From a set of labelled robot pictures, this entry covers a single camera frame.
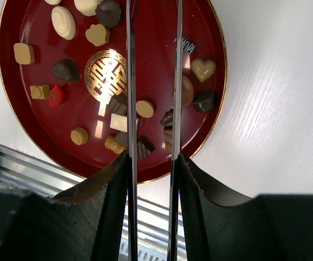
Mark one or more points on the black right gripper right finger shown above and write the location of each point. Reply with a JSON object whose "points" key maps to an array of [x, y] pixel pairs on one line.
{"points": [[223, 224]]}

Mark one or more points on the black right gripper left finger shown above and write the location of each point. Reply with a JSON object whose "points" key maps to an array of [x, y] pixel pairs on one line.
{"points": [[83, 222]]}

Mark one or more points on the red lips chocolate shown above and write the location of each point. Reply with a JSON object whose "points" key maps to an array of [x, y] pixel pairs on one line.
{"points": [[56, 96]]}

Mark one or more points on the dark strawberry chocolate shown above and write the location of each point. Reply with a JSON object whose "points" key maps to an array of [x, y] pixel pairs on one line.
{"points": [[66, 70]]}

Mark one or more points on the tan shell chocolate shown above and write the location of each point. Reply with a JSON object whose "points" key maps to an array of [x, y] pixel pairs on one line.
{"points": [[98, 35]]}

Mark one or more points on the dark fluted round chocolate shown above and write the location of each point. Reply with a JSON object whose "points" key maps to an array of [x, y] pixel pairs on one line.
{"points": [[108, 13]]}

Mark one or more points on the metal serving tongs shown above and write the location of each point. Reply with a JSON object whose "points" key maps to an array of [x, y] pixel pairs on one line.
{"points": [[172, 246]]}

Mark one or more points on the gold ridged barrel chocolate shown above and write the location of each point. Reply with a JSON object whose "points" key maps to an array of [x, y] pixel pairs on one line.
{"points": [[112, 144]]}

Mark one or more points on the gold swirl round chocolate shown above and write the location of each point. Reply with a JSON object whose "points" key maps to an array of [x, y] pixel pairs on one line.
{"points": [[79, 136]]}

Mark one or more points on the dark striped cube chocolate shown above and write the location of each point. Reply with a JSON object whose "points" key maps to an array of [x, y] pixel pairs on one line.
{"points": [[144, 148]]}

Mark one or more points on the white bar chocolate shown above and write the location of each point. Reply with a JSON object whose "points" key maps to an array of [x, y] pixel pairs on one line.
{"points": [[119, 122]]}

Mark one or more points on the brown marbled block chocolate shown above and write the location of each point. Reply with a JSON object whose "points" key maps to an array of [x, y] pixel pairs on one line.
{"points": [[168, 139]]}

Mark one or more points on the dark ridged block chocolate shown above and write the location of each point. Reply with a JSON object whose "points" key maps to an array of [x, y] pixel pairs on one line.
{"points": [[118, 104]]}

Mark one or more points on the tan fluted round chocolate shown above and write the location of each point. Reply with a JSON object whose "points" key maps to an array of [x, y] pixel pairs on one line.
{"points": [[145, 108]]}

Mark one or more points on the dark small chocolate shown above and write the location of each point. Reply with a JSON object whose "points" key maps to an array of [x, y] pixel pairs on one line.
{"points": [[167, 120]]}

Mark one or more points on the gold leaf square chocolate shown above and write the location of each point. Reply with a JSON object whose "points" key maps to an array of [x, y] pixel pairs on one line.
{"points": [[40, 92]]}

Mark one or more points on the dark faceted chocolate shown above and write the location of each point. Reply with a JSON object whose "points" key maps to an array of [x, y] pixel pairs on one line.
{"points": [[204, 102]]}

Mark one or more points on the brown oval chocolate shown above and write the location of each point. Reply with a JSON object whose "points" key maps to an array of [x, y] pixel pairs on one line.
{"points": [[187, 91]]}

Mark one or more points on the caramel heart chocolate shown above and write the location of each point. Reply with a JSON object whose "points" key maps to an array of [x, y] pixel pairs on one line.
{"points": [[203, 70]]}

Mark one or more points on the tan square chocolate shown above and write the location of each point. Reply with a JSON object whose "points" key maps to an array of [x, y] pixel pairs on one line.
{"points": [[24, 53]]}

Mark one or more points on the striped black white chocolate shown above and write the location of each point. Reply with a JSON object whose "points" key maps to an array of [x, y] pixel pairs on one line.
{"points": [[188, 46]]}

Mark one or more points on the white swirl oval chocolate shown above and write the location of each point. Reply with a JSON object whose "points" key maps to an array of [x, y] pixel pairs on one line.
{"points": [[63, 22]]}

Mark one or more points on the white triangular chocolate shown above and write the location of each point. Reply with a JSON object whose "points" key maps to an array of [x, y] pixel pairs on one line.
{"points": [[87, 7]]}

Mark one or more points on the red round tray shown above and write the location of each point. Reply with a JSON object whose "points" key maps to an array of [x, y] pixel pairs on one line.
{"points": [[29, 22]]}

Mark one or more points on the aluminium front rail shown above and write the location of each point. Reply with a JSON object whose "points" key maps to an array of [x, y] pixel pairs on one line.
{"points": [[18, 170]]}

